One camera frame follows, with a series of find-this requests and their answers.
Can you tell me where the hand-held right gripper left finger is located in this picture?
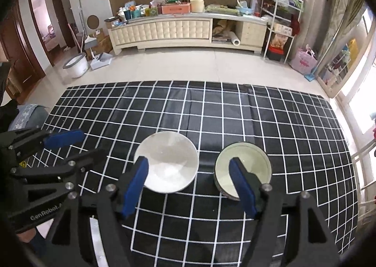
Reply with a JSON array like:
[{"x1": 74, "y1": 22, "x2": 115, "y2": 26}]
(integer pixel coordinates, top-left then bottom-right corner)
[{"x1": 47, "y1": 156, "x2": 150, "y2": 267}]

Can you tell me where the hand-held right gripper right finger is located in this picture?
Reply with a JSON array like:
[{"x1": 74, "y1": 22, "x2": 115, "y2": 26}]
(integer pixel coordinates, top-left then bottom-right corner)
[{"x1": 229, "y1": 157, "x2": 344, "y2": 267}]

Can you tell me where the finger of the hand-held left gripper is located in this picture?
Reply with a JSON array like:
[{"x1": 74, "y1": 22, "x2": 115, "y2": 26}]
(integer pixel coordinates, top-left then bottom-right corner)
[
  {"x1": 6, "y1": 127, "x2": 86, "y2": 162},
  {"x1": 10, "y1": 149, "x2": 108, "y2": 194}
]

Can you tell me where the green patterned bowl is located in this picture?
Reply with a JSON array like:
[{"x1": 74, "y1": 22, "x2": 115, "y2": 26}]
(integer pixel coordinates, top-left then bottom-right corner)
[{"x1": 214, "y1": 142, "x2": 272, "y2": 201}]

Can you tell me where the cream white bowl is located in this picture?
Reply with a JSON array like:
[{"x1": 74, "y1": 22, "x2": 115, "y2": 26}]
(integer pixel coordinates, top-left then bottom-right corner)
[{"x1": 134, "y1": 131, "x2": 199, "y2": 194}]

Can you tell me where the person's left forearm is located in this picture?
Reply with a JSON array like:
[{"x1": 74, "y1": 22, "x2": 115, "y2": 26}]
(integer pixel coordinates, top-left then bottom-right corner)
[{"x1": 16, "y1": 224, "x2": 49, "y2": 259}]

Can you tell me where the chair with grey embroidered cover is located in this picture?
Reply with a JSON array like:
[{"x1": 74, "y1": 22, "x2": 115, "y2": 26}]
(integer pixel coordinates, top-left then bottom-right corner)
[{"x1": 9, "y1": 104, "x2": 49, "y2": 132}]

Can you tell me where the black cloth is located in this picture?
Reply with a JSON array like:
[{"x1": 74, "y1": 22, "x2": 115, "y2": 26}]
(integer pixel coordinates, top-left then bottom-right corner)
[{"x1": 0, "y1": 99, "x2": 20, "y2": 130}]

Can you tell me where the white mop bucket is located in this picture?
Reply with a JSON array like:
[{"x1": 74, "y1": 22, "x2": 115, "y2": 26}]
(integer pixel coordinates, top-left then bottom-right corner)
[{"x1": 63, "y1": 52, "x2": 89, "y2": 79}]

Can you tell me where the black white checked tablecloth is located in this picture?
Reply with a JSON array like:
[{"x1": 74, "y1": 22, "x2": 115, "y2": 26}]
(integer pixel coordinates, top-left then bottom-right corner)
[{"x1": 35, "y1": 80, "x2": 359, "y2": 257}]

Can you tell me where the white dustpan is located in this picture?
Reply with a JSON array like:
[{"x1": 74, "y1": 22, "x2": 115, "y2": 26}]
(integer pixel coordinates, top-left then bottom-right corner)
[{"x1": 90, "y1": 52, "x2": 113, "y2": 70}]

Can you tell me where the brown wooden door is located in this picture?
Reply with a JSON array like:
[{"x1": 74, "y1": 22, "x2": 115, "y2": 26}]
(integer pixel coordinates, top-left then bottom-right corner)
[{"x1": 0, "y1": 17, "x2": 45, "y2": 98}]

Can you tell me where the broom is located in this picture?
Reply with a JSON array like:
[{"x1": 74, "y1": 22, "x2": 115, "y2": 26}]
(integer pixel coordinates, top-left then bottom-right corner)
[{"x1": 67, "y1": 23, "x2": 83, "y2": 54}]

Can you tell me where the cardboard box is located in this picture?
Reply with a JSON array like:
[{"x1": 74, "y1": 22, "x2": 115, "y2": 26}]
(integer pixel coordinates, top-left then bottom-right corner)
[{"x1": 88, "y1": 29, "x2": 114, "y2": 54}]

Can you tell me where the white mop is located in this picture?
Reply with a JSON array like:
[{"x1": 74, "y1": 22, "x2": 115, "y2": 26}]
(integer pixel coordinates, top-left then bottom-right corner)
[{"x1": 76, "y1": 0, "x2": 96, "y2": 60}]

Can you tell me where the pink shopping bag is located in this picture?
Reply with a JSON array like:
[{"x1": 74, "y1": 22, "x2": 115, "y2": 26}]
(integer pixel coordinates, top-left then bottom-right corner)
[{"x1": 290, "y1": 47, "x2": 318, "y2": 75}]

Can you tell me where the cream padded television cabinet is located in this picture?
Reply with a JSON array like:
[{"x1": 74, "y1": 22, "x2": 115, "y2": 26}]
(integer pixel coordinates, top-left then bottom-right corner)
[{"x1": 107, "y1": 13, "x2": 268, "y2": 55}]

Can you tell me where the white paper roll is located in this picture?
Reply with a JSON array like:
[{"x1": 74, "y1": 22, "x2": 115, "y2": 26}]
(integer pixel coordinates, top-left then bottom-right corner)
[{"x1": 228, "y1": 31, "x2": 242, "y2": 46}]

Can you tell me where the white metal shelf rack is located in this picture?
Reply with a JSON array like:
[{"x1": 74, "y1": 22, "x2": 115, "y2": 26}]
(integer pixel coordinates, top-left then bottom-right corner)
[{"x1": 261, "y1": 0, "x2": 304, "y2": 63}]

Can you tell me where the pink storage box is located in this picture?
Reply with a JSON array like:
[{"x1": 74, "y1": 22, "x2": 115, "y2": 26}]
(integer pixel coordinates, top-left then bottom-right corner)
[{"x1": 161, "y1": 3, "x2": 191, "y2": 15}]

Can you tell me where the light blue plastic basin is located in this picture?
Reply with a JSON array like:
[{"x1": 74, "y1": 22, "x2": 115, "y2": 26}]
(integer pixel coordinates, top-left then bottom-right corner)
[{"x1": 237, "y1": 0, "x2": 254, "y2": 15}]

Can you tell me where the green folded cloth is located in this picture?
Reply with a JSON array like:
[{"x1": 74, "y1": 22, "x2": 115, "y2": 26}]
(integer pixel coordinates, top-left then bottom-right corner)
[{"x1": 206, "y1": 4, "x2": 239, "y2": 15}]

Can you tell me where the cream ribbed jar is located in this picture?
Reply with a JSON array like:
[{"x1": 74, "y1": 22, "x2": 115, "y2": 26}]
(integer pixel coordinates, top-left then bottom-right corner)
[{"x1": 190, "y1": 0, "x2": 205, "y2": 14}]

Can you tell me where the brown door frame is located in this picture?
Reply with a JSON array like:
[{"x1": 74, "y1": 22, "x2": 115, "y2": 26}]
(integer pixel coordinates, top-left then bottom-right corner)
[{"x1": 27, "y1": 0, "x2": 74, "y2": 67}]

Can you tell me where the arched leaning frame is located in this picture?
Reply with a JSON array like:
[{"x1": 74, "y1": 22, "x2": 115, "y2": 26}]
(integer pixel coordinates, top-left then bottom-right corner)
[{"x1": 317, "y1": 0, "x2": 366, "y2": 99}]

